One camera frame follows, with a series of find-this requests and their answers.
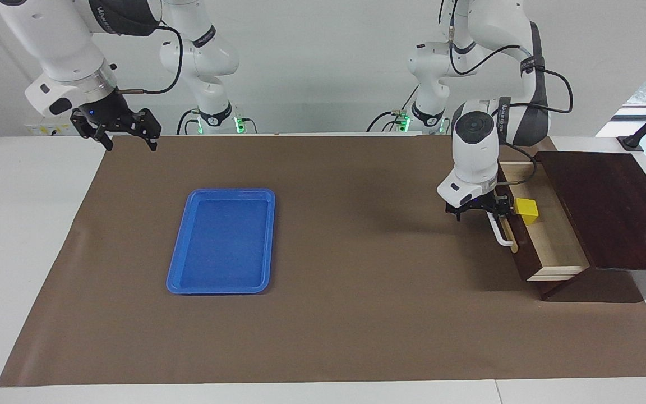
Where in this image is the yellow cube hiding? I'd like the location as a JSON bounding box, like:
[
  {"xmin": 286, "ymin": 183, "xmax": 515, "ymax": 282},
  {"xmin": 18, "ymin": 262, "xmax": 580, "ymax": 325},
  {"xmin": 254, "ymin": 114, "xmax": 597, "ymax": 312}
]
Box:
[{"xmin": 514, "ymin": 198, "xmax": 540, "ymax": 226}]

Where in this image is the wooden drawer with white handle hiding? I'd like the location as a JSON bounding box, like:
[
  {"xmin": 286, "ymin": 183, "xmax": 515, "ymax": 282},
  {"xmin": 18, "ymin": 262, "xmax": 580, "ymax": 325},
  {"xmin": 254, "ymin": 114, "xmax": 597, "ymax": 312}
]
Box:
[{"xmin": 486, "ymin": 161, "xmax": 592, "ymax": 283}]

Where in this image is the dark wooden drawer cabinet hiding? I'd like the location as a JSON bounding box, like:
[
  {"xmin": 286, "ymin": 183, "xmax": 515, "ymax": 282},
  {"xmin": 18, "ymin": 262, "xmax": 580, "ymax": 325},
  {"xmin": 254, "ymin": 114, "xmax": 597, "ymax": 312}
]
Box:
[{"xmin": 533, "ymin": 150, "xmax": 646, "ymax": 302}]

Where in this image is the blue plastic tray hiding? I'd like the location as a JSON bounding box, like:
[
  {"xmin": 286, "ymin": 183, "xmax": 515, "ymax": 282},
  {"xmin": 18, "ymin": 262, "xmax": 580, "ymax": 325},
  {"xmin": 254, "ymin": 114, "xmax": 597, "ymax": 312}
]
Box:
[{"xmin": 166, "ymin": 188, "xmax": 276, "ymax": 296}]

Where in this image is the brown paper table mat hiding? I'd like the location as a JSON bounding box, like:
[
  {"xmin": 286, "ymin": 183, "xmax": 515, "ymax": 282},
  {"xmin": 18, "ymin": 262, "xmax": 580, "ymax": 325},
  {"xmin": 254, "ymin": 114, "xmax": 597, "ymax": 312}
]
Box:
[{"xmin": 0, "ymin": 134, "xmax": 646, "ymax": 388}]

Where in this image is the black right base cable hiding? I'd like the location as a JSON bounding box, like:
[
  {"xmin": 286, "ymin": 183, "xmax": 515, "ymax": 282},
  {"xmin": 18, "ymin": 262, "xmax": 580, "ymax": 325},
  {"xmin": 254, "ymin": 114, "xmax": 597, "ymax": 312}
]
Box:
[{"xmin": 176, "ymin": 108, "xmax": 201, "ymax": 136}]

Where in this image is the black base cable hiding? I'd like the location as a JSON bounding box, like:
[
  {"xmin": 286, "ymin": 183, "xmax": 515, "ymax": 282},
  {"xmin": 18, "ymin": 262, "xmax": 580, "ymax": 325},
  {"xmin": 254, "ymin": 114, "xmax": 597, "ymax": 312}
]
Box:
[
  {"xmin": 176, "ymin": 108, "xmax": 201, "ymax": 136},
  {"xmin": 366, "ymin": 84, "xmax": 420, "ymax": 133}
]

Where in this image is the white wall socket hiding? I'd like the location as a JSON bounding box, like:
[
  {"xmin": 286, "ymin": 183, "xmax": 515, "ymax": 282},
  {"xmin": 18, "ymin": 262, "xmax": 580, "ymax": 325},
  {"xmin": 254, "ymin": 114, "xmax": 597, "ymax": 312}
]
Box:
[{"xmin": 25, "ymin": 120, "xmax": 77, "ymax": 137}]

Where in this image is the black left base cable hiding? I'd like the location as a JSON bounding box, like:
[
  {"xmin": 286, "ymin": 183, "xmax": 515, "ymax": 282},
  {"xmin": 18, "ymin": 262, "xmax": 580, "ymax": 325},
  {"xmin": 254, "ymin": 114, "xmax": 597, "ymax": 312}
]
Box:
[{"xmin": 366, "ymin": 84, "xmax": 420, "ymax": 133}]

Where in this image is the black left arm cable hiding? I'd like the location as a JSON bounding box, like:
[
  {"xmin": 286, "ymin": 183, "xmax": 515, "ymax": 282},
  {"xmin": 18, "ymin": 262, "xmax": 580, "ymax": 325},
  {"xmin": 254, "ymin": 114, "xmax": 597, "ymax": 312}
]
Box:
[{"xmin": 441, "ymin": 0, "xmax": 574, "ymax": 186}]

